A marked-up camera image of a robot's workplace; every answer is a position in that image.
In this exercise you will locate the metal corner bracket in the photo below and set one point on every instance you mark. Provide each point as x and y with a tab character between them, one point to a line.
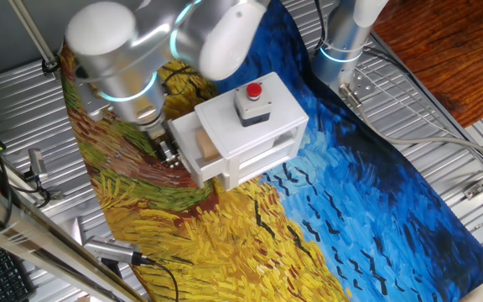
474	191

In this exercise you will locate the small metal clamp bracket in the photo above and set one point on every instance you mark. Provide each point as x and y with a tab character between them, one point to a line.
57	195

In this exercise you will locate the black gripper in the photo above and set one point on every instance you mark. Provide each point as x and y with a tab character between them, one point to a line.
156	135

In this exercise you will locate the white drawer cabinet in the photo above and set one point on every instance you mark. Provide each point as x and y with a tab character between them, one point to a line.
245	134

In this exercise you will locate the brown wooden desk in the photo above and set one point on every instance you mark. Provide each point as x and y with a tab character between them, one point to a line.
455	50

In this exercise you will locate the painted wheat field cloth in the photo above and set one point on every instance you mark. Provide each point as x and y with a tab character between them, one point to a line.
183	235

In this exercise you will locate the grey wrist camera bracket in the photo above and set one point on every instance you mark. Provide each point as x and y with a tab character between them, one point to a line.
90	105

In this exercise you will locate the white plastic box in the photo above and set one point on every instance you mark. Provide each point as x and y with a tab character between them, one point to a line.
180	134

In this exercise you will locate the aluminium frame bar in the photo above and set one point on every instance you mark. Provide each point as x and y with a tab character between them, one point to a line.
36	241

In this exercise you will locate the wooden cube block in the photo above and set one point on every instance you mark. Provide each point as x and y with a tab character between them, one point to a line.
207	147

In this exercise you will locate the silver metal plate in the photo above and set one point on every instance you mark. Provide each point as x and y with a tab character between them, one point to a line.
79	230

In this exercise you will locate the grey emergency stop button box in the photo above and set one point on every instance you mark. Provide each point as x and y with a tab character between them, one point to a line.
253	107

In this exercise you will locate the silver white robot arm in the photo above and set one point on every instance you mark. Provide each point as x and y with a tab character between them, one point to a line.
111	63

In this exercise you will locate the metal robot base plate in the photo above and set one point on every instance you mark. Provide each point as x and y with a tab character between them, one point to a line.
363	84

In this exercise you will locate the thin metal pole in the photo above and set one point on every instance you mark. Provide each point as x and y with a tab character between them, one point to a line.
32	29

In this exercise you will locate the ribbed grey camera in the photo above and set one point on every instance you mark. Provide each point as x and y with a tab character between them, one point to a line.
111	249

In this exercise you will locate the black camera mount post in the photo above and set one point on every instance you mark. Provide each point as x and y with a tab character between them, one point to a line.
111	266

